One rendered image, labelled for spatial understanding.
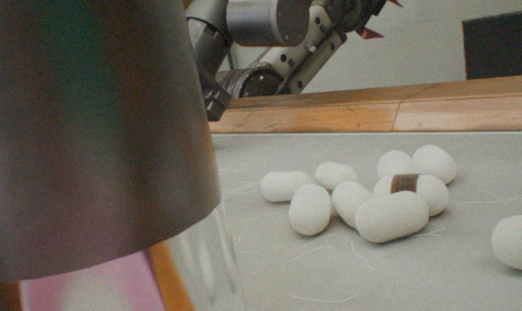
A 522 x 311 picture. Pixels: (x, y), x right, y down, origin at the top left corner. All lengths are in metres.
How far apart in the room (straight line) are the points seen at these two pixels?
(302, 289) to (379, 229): 0.05
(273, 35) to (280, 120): 0.12
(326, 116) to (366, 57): 2.14
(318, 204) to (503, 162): 0.14
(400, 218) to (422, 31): 2.28
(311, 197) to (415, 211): 0.05
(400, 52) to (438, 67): 0.19
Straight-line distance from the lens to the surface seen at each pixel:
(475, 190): 0.31
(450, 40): 2.47
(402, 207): 0.25
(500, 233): 0.22
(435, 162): 0.31
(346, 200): 0.26
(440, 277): 0.22
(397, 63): 2.58
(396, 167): 0.30
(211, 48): 0.50
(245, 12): 0.49
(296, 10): 0.49
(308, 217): 0.26
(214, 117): 0.48
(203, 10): 0.52
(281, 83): 0.91
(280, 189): 0.32
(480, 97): 0.46
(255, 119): 0.58
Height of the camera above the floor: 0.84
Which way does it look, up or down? 11 degrees down
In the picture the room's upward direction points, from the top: 11 degrees counter-clockwise
